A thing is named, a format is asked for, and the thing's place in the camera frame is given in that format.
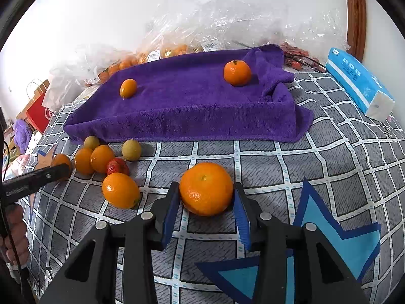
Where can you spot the large clear plastic bag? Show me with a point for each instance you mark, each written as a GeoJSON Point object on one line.
{"type": "Point", "coordinates": [253, 15]}

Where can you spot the white plastic bag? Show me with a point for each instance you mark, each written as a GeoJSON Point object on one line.
{"type": "Point", "coordinates": [60, 91]}

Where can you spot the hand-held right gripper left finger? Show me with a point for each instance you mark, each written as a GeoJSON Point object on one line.
{"type": "Point", "coordinates": [169, 215]}

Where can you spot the person's left hand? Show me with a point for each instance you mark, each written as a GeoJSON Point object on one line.
{"type": "Point", "coordinates": [19, 234]}

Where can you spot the bag of red fruit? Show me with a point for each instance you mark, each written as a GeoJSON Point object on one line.
{"type": "Point", "coordinates": [297, 55]}

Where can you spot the purple towel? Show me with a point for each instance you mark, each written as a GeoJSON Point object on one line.
{"type": "Point", "coordinates": [189, 101]}

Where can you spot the wooden door frame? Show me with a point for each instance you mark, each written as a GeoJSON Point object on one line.
{"type": "Point", "coordinates": [356, 15]}

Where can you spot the small orange kumquat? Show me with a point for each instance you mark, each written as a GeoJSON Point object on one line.
{"type": "Point", "coordinates": [102, 158]}
{"type": "Point", "coordinates": [83, 161]}
{"type": "Point", "coordinates": [60, 159]}
{"type": "Point", "coordinates": [128, 88]}

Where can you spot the blue tissue pack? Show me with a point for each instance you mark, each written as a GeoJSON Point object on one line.
{"type": "Point", "coordinates": [357, 79]}

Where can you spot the mandarin with green stem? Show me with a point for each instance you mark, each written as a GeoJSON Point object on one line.
{"type": "Point", "coordinates": [237, 73]}

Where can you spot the red strawberry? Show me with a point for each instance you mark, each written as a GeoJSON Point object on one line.
{"type": "Point", "coordinates": [117, 167]}

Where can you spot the large stemless mandarin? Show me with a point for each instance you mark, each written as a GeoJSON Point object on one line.
{"type": "Point", "coordinates": [205, 188]}

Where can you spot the large orange kumquat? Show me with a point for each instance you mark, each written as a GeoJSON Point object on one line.
{"type": "Point", "coordinates": [120, 190]}

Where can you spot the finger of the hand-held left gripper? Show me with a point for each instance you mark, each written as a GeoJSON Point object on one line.
{"type": "Point", "coordinates": [52, 174]}

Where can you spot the red paper bag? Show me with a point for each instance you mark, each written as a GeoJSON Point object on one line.
{"type": "Point", "coordinates": [39, 90]}
{"type": "Point", "coordinates": [36, 114]}

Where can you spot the grey plaid bedsheet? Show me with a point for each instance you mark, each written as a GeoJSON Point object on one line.
{"type": "Point", "coordinates": [316, 171]}

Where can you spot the purple fluffy cloth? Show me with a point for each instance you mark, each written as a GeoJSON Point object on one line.
{"type": "Point", "coordinates": [20, 134]}

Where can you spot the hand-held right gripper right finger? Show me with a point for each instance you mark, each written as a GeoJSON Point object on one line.
{"type": "Point", "coordinates": [242, 218]}

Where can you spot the clear bag of oranges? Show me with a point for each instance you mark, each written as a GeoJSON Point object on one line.
{"type": "Point", "coordinates": [121, 65]}

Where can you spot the person's left forearm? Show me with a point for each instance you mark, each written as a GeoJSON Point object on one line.
{"type": "Point", "coordinates": [7, 283]}

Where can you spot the clear bag of kumquats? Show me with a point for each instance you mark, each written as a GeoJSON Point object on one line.
{"type": "Point", "coordinates": [164, 50]}

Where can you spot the yellow-green longan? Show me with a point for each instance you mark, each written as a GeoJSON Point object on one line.
{"type": "Point", "coordinates": [131, 149]}
{"type": "Point", "coordinates": [91, 142]}

